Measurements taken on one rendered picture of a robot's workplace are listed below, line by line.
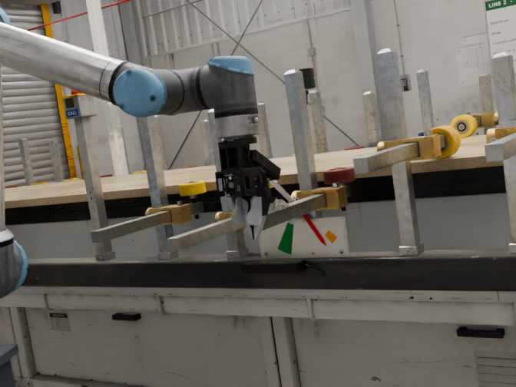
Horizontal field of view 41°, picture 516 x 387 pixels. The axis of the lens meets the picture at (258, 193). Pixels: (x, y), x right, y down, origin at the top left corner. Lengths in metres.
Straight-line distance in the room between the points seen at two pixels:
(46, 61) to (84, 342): 1.55
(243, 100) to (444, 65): 7.89
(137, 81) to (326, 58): 8.71
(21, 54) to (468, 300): 1.10
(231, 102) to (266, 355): 1.04
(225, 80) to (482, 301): 0.76
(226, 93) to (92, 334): 1.55
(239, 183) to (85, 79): 0.36
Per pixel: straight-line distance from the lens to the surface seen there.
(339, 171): 1.77
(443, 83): 9.23
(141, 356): 2.60
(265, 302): 1.91
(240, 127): 1.39
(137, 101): 1.32
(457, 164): 1.75
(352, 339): 2.08
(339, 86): 9.88
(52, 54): 1.45
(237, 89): 1.39
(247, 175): 1.38
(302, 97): 1.73
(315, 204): 1.66
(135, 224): 1.88
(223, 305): 1.99
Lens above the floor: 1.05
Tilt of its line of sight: 6 degrees down
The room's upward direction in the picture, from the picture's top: 8 degrees counter-clockwise
